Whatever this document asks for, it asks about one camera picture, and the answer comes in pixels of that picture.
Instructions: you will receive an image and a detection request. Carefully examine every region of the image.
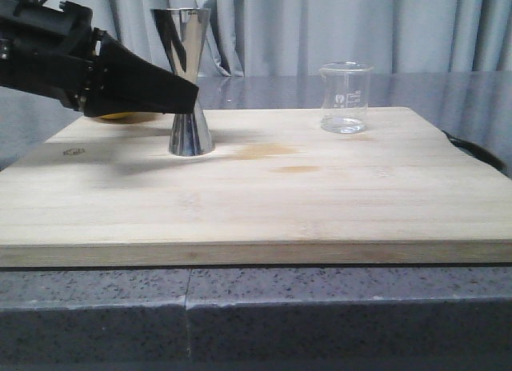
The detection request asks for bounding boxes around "steel double jigger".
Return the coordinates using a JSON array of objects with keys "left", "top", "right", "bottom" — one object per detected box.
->
[{"left": 151, "top": 8, "right": 214, "bottom": 157}]

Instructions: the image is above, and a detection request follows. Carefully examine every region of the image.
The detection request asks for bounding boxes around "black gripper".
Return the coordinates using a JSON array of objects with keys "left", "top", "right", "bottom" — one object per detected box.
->
[{"left": 1, "top": 0, "right": 198, "bottom": 118}]

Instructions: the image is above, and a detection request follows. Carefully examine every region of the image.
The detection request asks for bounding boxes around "grey curtain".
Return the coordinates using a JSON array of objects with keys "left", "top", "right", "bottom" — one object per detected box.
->
[{"left": 47, "top": 0, "right": 511, "bottom": 77}]

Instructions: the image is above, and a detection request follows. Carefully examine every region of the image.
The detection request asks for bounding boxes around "wooden cutting board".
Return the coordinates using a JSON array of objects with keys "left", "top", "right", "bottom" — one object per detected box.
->
[{"left": 1, "top": 107, "right": 511, "bottom": 267}]

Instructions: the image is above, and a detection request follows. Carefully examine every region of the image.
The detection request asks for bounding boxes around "glass beaker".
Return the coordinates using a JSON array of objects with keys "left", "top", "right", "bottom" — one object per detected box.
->
[{"left": 319, "top": 62, "right": 373, "bottom": 134}]

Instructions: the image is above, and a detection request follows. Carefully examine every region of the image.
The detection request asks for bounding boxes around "yellow lemon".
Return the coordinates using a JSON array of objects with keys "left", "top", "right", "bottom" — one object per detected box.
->
[{"left": 98, "top": 112, "right": 155, "bottom": 124}]

